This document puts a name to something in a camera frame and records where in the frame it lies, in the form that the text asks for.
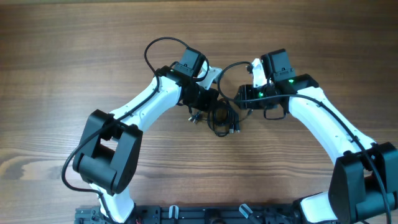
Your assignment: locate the black usb cable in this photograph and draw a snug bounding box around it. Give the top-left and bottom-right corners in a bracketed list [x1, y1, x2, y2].
[206, 98, 252, 138]

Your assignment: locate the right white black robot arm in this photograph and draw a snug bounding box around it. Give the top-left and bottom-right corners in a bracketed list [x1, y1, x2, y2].
[234, 49, 397, 223]

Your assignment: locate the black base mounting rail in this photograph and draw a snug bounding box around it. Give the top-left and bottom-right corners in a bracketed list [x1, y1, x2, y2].
[73, 203, 299, 224]

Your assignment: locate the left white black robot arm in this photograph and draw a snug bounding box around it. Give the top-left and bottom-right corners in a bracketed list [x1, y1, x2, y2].
[72, 47, 222, 223]

